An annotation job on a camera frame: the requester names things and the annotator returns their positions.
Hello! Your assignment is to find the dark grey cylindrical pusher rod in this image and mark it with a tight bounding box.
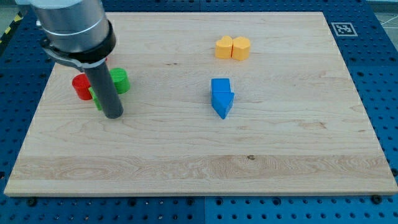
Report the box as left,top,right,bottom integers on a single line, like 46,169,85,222
84,62,124,119

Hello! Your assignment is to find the green circle block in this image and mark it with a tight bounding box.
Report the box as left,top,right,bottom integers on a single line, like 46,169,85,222
109,68,131,94

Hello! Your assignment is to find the green star block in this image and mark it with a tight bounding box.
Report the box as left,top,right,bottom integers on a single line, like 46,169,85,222
88,87,102,111

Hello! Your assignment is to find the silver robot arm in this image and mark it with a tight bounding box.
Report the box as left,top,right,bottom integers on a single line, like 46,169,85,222
15,0,124,119

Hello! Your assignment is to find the red circle block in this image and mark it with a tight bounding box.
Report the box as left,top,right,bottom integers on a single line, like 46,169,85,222
72,73,92,100

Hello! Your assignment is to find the blue square block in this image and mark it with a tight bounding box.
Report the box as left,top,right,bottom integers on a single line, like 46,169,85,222
211,78,231,93

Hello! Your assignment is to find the blue triangle block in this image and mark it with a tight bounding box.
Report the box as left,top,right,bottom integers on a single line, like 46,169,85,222
211,92,234,119

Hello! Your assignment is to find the yellow heart block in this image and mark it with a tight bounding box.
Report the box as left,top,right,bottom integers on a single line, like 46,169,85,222
215,35,233,59

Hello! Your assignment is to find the yellow hexagon block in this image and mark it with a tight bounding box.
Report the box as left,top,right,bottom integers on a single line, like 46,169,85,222
231,37,251,61

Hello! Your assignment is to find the wooden board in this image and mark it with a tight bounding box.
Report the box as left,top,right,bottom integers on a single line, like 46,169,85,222
4,12,397,197

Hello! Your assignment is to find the white fiducial marker tag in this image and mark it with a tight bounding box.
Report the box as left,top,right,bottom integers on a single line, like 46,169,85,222
331,22,358,37

